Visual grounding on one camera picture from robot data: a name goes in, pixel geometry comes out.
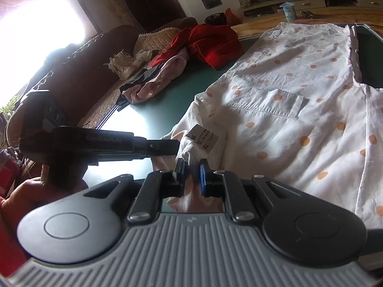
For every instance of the beige knitted cushion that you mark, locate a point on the beige knitted cushion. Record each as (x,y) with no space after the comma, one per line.
(155,39)

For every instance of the patterned window curtain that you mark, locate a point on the patterned window curtain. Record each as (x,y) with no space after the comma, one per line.
(119,3)

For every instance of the blue white plastic cup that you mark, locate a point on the blue white plastic cup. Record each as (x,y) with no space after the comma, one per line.
(288,12)

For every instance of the green table mat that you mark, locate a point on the green table mat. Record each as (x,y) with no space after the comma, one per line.
(206,77)

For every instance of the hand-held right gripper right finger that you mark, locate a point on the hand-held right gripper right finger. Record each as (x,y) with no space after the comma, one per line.
(204,179)

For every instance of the black bag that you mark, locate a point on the black bag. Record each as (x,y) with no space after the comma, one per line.
(215,19)

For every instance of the beige TV cabinet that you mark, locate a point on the beige TV cabinet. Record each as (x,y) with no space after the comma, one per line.
(311,3)

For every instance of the dark brown leather sofa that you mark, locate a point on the dark brown leather sofa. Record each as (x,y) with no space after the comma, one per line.
(89,59)

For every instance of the white polka dot shirt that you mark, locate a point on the white polka dot shirt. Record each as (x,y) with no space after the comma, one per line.
(299,80)

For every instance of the green potted plant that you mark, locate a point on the green potted plant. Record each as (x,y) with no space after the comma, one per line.
(7,107)

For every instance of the red garment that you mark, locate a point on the red garment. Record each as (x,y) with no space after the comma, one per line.
(215,44)

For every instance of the dark wooden door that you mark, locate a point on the dark wooden door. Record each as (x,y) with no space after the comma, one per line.
(155,0)

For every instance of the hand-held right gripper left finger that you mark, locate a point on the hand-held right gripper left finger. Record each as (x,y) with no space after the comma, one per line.
(180,175)

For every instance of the black garment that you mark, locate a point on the black garment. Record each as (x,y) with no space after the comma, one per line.
(140,77)

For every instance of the pink garment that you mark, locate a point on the pink garment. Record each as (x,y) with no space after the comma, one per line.
(161,77)

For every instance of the small dark object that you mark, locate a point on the small dark object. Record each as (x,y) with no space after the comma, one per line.
(307,14)

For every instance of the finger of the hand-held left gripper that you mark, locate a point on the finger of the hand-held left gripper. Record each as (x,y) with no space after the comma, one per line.
(161,147)

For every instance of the person's left hand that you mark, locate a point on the person's left hand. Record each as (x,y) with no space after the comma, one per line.
(30,195)

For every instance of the red plastic bag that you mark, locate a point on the red plastic bag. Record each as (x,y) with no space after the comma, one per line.
(233,17)

